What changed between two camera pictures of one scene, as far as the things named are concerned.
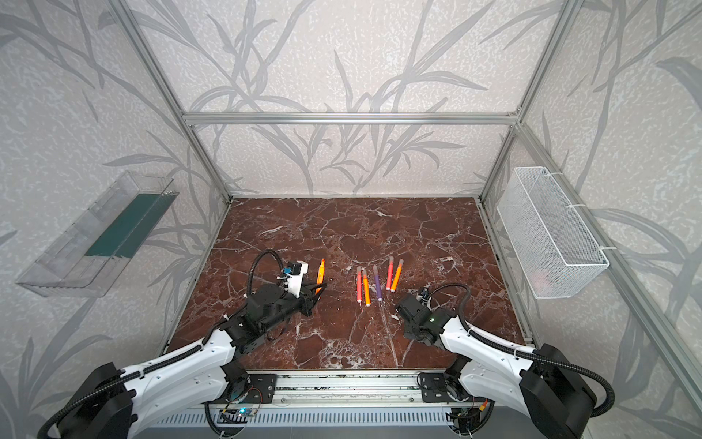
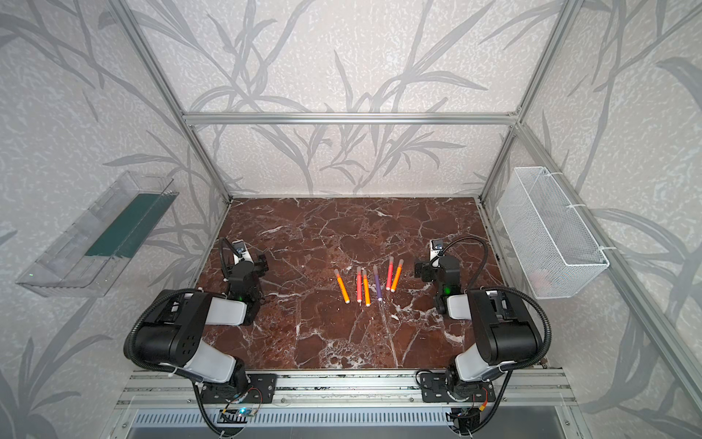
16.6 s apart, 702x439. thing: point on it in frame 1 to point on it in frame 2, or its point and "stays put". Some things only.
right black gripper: x=407 y=310 to x=433 y=269
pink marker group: x=359 y=284 stays put
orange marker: x=321 y=273 to x=343 y=290
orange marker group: x=397 y=276 stays put
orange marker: x=367 y=290 stays put
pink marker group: x=389 y=274 stays put
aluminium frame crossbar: x=352 y=118 stays put
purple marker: x=378 y=283 stays put
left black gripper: x=305 y=296 to x=238 y=268
